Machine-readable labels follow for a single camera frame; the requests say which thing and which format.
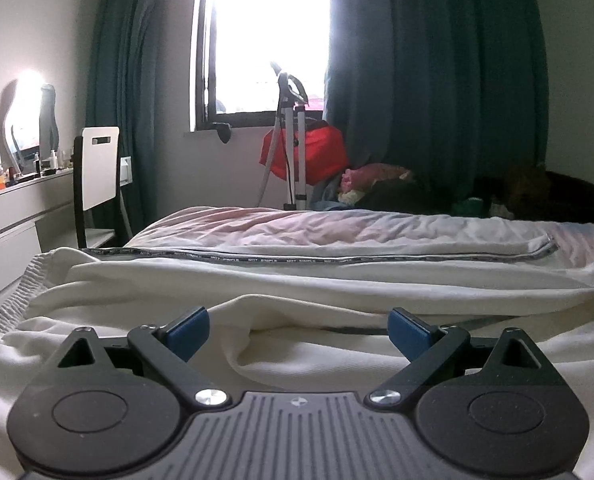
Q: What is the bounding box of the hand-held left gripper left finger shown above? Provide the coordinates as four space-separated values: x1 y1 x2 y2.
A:
52 306 229 408

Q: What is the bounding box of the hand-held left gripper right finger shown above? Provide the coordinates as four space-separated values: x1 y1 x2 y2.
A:
367 307 546 408

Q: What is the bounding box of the pile of dark clothes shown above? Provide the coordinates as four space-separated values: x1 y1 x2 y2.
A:
472 165 594 223

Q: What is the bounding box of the green cloth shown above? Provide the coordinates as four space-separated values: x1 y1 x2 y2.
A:
452 199 484 217

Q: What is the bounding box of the blue cloth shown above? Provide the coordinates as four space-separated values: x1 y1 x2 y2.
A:
309 180 359 211

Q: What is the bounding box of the pink cloth pile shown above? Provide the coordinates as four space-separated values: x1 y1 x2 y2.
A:
339 162 415 196

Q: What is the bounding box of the white black chair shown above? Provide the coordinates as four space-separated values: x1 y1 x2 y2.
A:
72 126 129 250

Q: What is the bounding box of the red bag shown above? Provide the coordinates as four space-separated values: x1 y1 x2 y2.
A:
259 120 350 185

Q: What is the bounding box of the silver tripod stand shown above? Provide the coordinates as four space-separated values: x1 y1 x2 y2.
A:
257 61 311 211

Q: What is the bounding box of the white dressing table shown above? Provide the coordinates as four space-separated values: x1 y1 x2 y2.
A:
0 167 78 306

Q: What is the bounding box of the row of cosmetic bottles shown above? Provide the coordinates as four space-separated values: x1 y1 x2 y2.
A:
7 147 74 181

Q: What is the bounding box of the narrow teal curtain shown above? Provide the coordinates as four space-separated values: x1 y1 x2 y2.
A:
84 0 213 236

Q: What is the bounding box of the wavy lit mirror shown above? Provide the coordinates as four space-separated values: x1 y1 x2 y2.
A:
4 72 61 161

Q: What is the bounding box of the wide teal curtain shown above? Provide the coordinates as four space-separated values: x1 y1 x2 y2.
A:
324 0 550 211

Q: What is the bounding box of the black framed window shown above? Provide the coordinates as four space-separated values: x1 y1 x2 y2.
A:
192 0 334 134

